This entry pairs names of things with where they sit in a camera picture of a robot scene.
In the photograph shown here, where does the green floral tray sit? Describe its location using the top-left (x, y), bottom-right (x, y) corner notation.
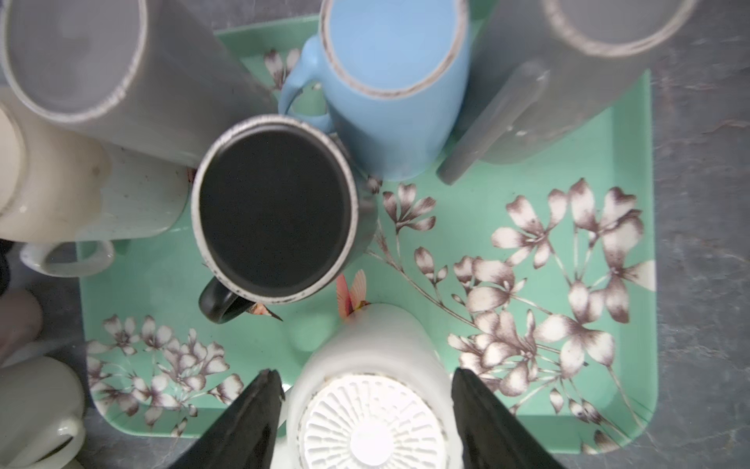
top-left (81, 77), bottom-right (657, 453)

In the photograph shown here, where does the silver grey mug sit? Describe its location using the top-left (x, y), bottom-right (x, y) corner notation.
top-left (437, 1), bottom-right (698, 185)

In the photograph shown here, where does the light blue mug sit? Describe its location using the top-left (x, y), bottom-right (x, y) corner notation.
top-left (279, 0), bottom-right (472, 181)

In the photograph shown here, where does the cream white mug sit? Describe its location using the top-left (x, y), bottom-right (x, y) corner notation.
top-left (1, 357), bottom-right (86, 468)

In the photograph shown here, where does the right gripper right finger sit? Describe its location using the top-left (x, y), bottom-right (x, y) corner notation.
top-left (451, 369), bottom-right (563, 469)

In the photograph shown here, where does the white speckled mug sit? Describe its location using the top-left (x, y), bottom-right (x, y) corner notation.
top-left (271, 304), bottom-right (463, 468)

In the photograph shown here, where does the black mug white interior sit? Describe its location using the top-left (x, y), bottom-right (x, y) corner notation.
top-left (191, 115), bottom-right (378, 324)

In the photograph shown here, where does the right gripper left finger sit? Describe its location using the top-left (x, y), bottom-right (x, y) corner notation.
top-left (171, 369), bottom-right (285, 469)

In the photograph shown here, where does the beige mug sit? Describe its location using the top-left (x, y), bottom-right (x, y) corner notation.
top-left (1, 86), bottom-right (189, 277)

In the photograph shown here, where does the pink mug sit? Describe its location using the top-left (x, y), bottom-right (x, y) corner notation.
top-left (1, 288), bottom-right (43, 365)

